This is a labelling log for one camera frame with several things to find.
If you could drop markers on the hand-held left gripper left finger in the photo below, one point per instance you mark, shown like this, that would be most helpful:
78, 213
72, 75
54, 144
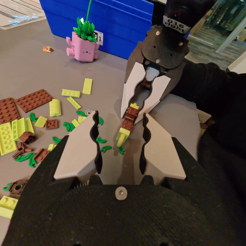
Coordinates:
76, 149

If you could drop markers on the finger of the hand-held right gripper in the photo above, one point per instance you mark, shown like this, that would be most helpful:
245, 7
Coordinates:
156, 92
131, 82

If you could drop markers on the grey round plate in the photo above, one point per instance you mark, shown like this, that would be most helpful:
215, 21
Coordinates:
88, 112

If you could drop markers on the brown and lime brick assembly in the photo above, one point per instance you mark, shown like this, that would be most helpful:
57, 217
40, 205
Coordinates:
128, 123

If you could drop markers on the scatter of green leaf pieces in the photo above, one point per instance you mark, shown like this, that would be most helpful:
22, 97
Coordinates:
23, 158

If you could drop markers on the large brown studded plate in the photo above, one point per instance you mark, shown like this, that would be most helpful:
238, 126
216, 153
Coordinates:
33, 101
7, 111

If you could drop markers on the scatter of lime bricks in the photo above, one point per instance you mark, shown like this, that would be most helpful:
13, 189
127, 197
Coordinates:
6, 136

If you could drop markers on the blue plastic crate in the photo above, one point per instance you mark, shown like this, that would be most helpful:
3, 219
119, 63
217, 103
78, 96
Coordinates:
119, 23

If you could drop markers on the green brick plant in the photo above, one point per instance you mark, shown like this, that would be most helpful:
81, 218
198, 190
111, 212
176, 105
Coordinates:
85, 29

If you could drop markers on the person's right hand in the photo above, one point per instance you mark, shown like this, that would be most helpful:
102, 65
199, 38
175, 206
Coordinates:
147, 84

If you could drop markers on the scatter of small brown bricks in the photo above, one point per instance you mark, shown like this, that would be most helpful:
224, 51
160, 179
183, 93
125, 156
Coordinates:
51, 124

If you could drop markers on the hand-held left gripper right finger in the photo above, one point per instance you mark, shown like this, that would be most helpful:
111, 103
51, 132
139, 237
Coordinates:
163, 153

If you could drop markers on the printed paper sheet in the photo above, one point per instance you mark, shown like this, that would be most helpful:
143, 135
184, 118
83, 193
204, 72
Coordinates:
17, 13

